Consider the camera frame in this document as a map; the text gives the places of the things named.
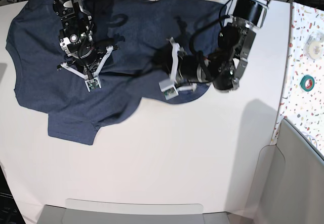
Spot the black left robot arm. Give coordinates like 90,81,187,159
159,0,271,100

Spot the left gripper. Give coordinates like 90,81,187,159
151,37,210,92

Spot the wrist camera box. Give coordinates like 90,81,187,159
85,77,101,92
159,79,179,100

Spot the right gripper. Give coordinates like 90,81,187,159
57,39,118,80

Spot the clear tape dispenser roll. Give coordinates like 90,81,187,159
304,31,323,61

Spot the terrazzo patterned table cover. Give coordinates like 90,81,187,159
272,3,323,153

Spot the grey chair bottom edge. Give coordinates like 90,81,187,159
37,199,229,224

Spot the dark blue t-shirt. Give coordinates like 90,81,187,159
6,0,225,145

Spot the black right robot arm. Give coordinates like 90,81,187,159
53,0,117,82

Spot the green tape roll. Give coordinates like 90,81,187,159
300,74,315,92

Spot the grey chair right side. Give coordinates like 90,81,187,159
246,119,323,223

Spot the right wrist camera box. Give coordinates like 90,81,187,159
85,77,101,92

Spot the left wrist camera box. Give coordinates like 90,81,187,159
159,79,179,100

